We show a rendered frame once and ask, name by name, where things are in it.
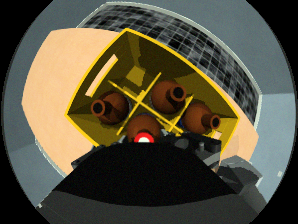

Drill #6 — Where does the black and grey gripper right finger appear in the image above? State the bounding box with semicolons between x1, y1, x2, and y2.
158;129;222;169

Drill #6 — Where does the yellow divided crate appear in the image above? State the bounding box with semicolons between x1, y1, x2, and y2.
64;28;240;156

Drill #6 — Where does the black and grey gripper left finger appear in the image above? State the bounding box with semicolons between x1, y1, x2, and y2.
71;135;129;170

